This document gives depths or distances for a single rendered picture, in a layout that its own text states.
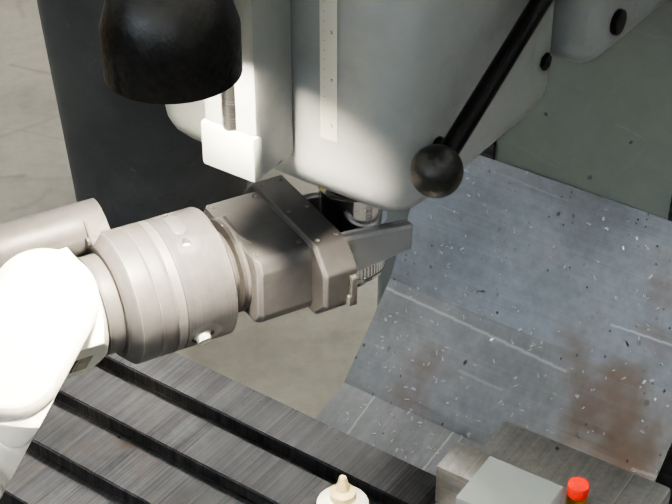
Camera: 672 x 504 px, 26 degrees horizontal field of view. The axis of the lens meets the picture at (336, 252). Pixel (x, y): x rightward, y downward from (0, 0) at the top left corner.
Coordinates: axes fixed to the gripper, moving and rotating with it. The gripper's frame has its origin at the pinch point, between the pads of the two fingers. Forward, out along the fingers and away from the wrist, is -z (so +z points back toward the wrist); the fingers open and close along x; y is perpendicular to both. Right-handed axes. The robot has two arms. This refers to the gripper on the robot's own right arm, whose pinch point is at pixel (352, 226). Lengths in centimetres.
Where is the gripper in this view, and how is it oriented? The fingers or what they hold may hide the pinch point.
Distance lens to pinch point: 100.9
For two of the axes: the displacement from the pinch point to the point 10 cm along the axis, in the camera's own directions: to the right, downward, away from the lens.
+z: -8.7, 2.7, -4.1
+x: -5.0, -5.0, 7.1
